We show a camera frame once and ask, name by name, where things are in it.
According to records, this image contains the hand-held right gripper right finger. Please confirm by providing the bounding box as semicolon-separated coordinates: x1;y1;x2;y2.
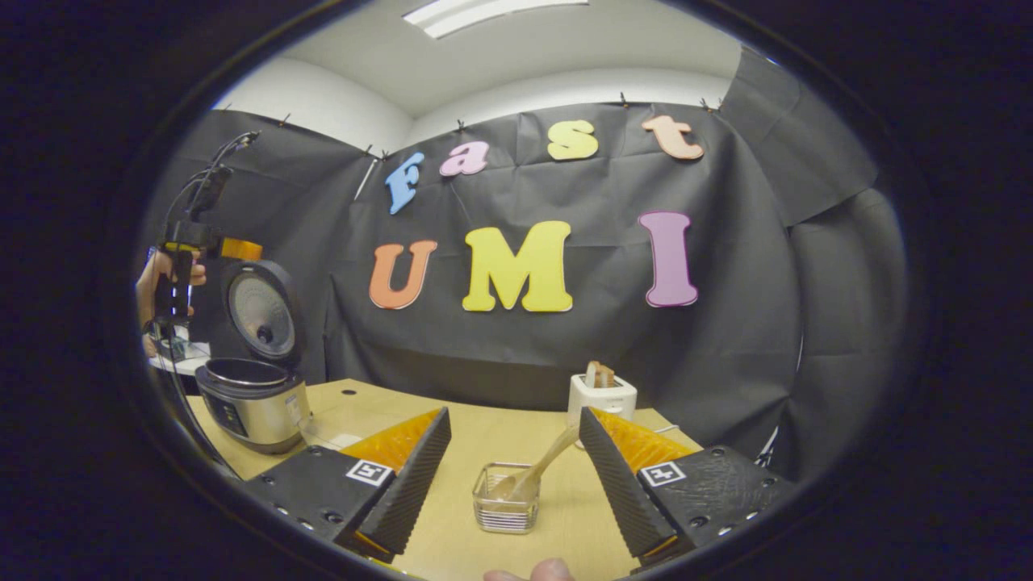
579;406;796;566

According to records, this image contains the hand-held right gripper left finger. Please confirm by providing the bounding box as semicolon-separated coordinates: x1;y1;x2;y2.
242;406;453;564

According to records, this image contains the wooden spoon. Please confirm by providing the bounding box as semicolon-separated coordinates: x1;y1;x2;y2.
489;424;580;503

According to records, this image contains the clear chopstick holder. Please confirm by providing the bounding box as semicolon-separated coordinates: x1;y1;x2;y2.
472;462;542;535

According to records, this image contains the silver black rice cooker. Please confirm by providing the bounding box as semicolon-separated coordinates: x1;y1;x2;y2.
195;258;312;454

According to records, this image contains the white side table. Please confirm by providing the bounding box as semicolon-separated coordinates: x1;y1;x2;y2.
149;339;212;376

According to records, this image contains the white toaster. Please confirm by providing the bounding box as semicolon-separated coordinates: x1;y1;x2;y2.
567;373;638;428

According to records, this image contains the ceiling light panel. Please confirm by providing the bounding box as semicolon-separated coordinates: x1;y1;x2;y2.
402;0;590;40

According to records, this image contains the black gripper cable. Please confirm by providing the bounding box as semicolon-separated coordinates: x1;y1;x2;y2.
152;132;261;479

